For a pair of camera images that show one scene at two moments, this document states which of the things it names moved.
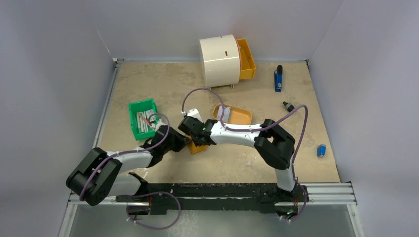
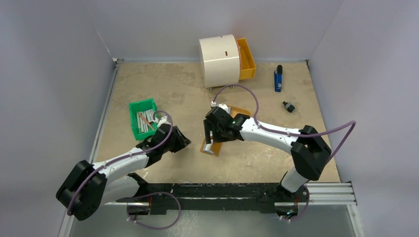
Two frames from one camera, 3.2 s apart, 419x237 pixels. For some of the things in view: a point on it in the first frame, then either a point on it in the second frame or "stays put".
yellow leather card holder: (193, 148) -> (216, 147)
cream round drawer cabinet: (221, 59) stays put
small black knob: (288, 106) stays put
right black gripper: (196, 139) -> (212, 124)
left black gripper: (181, 139) stays put
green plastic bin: (142, 105) stays put
